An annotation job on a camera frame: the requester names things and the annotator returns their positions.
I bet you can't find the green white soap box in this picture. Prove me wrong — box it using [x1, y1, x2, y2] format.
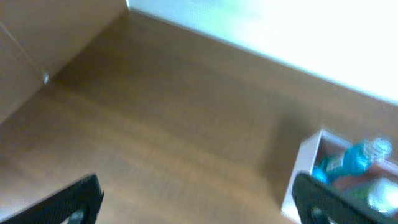
[344, 178, 397, 218]

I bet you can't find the teal mouthwash bottle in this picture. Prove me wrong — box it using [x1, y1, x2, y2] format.
[312, 138, 393, 184]

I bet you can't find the white open cardboard box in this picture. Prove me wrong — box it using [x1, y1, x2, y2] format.
[281, 129, 397, 223]

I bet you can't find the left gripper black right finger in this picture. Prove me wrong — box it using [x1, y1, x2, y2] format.
[292, 173, 397, 224]

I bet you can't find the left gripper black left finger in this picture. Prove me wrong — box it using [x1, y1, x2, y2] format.
[1, 174, 104, 224]

